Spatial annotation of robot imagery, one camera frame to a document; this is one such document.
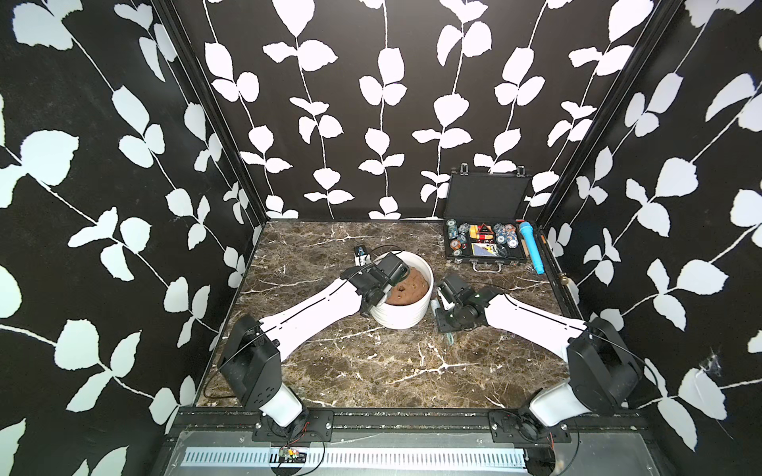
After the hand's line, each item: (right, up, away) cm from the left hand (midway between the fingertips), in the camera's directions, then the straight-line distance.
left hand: (376, 281), depth 84 cm
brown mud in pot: (+10, -3, +4) cm, 11 cm away
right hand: (+18, -12, +4) cm, 22 cm away
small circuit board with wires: (-21, -41, -13) cm, 48 cm away
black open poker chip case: (+41, +23, +29) cm, 55 cm away
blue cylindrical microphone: (+58, +17, +31) cm, 68 cm away
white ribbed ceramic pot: (+9, -10, 0) cm, 13 cm away
